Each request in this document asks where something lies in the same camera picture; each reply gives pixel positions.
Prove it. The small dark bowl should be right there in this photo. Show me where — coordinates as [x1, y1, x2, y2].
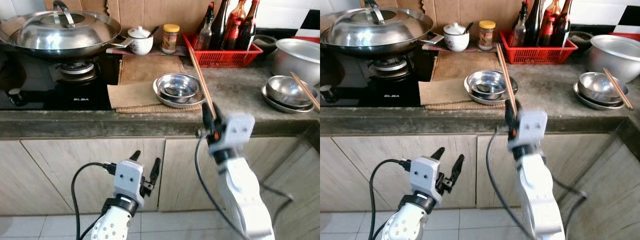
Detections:
[254, 34, 278, 56]
[570, 31, 596, 53]

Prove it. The glass jar yellow lid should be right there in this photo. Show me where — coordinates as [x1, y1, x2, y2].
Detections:
[161, 23, 181, 55]
[477, 20, 497, 52]

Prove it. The dark glass bottle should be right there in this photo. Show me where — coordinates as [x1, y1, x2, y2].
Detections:
[210, 0, 230, 51]
[525, 0, 545, 48]

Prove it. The large steel wok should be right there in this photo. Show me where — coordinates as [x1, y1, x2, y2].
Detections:
[0, 12, 133, 61]
[320, 9, 446, 58]

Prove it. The red plastic basket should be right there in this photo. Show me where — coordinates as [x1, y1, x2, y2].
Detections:
[182, 32, 264, 68]
[500, 29, 579, 65]

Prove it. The domed steel wok lid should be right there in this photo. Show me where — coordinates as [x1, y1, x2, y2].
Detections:
[9, 0, 110, 51]
[327, 0, 423, 47]

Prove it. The clear bottle black cap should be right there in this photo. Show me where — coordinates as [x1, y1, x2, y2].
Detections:
[511, 1, 528, 48]
[196, 5, 215, 51]

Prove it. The large aluminium pot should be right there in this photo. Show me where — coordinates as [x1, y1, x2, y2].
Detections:
[586, 34, 640, 84]
[271, 38, 321, 87]

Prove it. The gas burner ring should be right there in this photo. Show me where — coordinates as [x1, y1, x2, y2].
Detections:
[370, 56, 416, 81]
[56, 60, 98, 83]

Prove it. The steel bowl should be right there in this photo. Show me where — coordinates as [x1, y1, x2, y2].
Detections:
[156, 73, 201, 104]
[577, 71, 626, 105]
[466, 70, 507, 101]
[265, 75, 313, 108]

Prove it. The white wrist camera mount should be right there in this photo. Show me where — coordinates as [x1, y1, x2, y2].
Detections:
[409, 156, 443, 206]
[112, 160, 146, 208]
[207, 114, 256, 156]
[508, 110, 548, 151]

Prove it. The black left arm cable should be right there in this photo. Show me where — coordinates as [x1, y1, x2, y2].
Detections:
[368, 159, 413, 240]
[71, 161, 117, 240]

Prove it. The small cardboard wall panel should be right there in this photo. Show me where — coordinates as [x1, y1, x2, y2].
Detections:
[360, 0, 426, 12]
[44, 0, 110, 15]

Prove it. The black glass gas hob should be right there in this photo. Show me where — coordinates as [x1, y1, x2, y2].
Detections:
[320, 45, 441, 107]
[0, 47, 123, 112]

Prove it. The red-brown sauce bottle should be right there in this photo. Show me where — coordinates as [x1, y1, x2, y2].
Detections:
[224, 0, 247, 51]
[539, 0, 561, 48]

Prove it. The large cardboard wall panel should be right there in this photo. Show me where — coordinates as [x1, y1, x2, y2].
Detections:
[106, 0, 217, 36]
[422, 0, 526, 35]

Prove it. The grey wood cabinet door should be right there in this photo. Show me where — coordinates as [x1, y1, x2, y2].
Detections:
[560, 132, 640, 240]
[320, 137, 386, 213]
[330, 135, 478, 211]
[159, 136, 306, 211]
[20, 138, 166, 213]
[0, 140, 73, 217]
[475, 132, 621, 208]
[250, 135, 321, 240]

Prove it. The brown bottle red cap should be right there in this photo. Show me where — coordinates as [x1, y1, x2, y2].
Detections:
[552, 0, 573, 48]
[237, 0, 261, 51]

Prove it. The brown corrugated cardboard sheet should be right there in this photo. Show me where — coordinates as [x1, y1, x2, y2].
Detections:
[119, 54, 187, 86]
[431, 51, 503, 83]
[107, 82, 203, 114]
[419, 77, 511, 111]

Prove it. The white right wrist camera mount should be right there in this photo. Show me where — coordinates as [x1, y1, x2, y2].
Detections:
[508, 110, 548, 151]
[207, 114, 256, 156]

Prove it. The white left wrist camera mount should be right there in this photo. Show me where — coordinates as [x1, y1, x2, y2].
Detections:
[409, 156, 443, 206]
[112, 160, 146, 208]

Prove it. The white ceramic condiment jar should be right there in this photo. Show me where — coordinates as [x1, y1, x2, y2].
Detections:
[126, 25, 155, 56]
[443, 21, 471, 52]

